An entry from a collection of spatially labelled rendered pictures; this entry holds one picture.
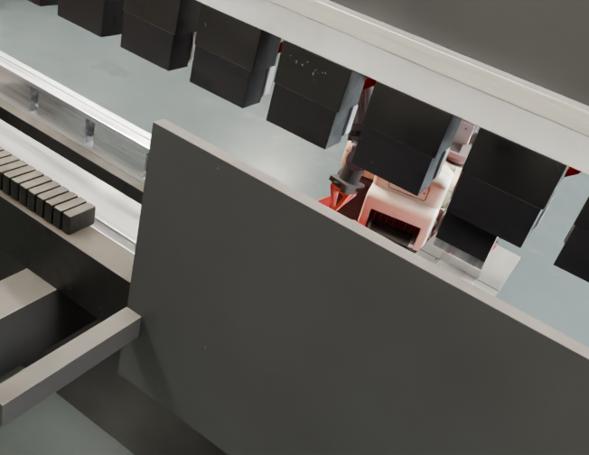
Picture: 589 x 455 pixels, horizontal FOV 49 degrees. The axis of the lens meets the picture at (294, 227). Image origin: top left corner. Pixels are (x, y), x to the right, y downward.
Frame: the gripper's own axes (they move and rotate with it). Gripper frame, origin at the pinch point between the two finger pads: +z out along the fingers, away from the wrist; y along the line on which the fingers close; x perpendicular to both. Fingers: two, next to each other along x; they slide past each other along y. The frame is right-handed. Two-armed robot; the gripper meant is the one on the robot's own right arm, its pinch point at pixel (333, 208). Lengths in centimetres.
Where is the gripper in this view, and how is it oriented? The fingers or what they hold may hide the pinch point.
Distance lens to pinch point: 184.4
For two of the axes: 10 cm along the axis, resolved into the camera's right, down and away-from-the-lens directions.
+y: -5.6, 0.7, -8.3
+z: -4.0, 8.5, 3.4
